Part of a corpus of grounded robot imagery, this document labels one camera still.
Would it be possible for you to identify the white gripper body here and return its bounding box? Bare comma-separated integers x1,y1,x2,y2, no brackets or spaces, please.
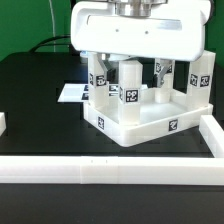
71,0,206,61

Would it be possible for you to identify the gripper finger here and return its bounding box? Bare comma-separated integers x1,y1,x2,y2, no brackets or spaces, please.
100,54,119,84
153,58,172,88

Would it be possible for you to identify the white desk top tray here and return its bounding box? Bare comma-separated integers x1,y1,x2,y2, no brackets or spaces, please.
83,88,213,147

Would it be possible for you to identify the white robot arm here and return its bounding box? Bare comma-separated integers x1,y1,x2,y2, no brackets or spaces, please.
71,0,212,61

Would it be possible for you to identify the white marker base plate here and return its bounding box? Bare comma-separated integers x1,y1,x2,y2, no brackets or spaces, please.
58,83,118,103

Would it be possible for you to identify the white right obstacle rail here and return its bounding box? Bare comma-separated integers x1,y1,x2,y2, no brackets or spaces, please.
199,115,224,159

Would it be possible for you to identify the white obstacle rail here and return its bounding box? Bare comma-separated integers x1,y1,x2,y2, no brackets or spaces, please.
199,115,224,159
0,156,224,186

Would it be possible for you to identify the black cable with connector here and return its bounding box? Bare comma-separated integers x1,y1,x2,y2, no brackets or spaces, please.
27,34,73,54

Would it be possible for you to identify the white thin cable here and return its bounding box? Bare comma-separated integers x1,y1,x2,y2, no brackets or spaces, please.
48,0,57,38

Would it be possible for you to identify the white front obstacle rail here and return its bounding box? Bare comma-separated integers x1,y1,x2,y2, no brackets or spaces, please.
0,156,224,186

